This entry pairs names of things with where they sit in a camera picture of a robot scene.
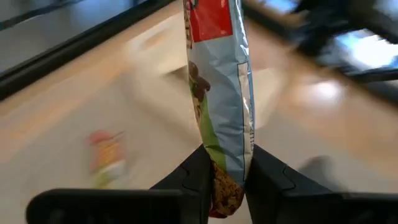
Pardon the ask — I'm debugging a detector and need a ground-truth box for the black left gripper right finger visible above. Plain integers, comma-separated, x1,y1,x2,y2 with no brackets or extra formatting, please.
244,144,341,224

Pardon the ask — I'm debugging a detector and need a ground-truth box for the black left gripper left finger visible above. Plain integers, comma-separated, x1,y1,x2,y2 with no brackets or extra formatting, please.
150,144,215,224

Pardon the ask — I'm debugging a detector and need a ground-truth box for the red chewy granola bar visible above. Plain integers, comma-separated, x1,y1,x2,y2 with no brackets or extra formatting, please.
86,129,130,189
183,0,256,218

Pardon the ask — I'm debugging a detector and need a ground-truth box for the grey woven placemat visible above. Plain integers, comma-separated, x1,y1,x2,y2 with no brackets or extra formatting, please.
0,62,398,224

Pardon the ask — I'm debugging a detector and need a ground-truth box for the black aluminium table frame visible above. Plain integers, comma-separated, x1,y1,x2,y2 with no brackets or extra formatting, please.
0,0,398,105

